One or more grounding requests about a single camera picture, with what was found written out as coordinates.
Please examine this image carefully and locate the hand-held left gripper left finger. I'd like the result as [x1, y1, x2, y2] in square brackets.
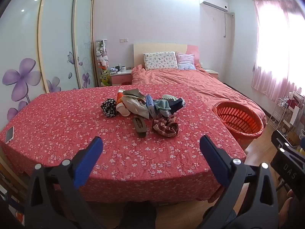
[24, 136, 105, 229]

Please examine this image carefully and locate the white air conditioner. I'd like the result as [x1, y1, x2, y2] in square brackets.
[200, 0, 229, 12]

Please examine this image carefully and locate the black floral scrunchie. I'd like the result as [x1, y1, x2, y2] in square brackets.
[100, 98, 117, 118]

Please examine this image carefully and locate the pink striped pillow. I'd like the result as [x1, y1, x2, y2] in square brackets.
[176, 52, 197, 70]

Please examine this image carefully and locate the green yellow plush toy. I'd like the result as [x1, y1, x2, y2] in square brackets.
[100, 70, 111, 87]

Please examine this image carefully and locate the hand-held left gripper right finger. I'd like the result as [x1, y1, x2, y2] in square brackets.
[199, 135, 280, 229]

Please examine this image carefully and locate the navy and light blue cloth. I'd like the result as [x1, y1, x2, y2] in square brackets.
[153, 98, 186, 118]

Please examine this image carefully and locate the pink bed with quilt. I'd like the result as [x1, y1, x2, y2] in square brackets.
[131, 64, 267, 124]

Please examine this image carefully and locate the person's right hand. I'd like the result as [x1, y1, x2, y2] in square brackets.
[278, 189, 296, 229]

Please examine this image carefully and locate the orange plastic laundry basket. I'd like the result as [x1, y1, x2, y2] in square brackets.
[212, 101, 264, 148]

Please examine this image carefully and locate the air conditioner pipe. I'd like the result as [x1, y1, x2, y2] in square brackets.
[223, 11, 234, 38]

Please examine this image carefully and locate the red plaid cloth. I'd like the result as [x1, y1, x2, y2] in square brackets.
[152, 115, 179, 138]

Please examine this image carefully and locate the red floral tablecloth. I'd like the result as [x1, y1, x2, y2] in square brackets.
[0, 84, 247, 202]

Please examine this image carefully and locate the person's right leg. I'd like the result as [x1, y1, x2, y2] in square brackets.
[202, 205, 239, 229]

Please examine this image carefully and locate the pink nightstand with mugs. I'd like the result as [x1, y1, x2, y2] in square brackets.
[110, 70, 133, 86]

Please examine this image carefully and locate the white wire rack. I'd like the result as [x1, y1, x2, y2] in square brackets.
[269, 97, 290, 130]

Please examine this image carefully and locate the cream pink bed headboard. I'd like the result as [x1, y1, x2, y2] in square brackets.
[133, 42, 199, 68]

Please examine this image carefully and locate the pink curtain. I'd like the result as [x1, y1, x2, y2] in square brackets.
[250, 0, 305, 102]

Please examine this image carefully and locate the red white cartoon sock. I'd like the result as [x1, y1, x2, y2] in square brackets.
[116, 89, 131, 117]

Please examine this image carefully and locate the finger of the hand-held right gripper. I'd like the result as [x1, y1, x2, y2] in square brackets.
[271, 130, 298, 153]

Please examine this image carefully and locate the white paper bag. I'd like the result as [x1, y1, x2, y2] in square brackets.
[289, 105, 303, 126]

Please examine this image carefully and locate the plush toy holder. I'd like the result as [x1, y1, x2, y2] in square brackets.
[95, 39, 110, 71]

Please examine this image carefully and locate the white smartphone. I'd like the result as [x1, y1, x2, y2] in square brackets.
[5, 126, 14, 144]

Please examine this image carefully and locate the red paper bag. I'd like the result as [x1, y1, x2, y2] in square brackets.
[288, 93, 305, 108]

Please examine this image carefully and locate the floral print pillow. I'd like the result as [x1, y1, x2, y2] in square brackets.
[143, 52, 179, 71]

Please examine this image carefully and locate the beige bag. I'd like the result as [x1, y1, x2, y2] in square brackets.
[125, 97, 152, 120]

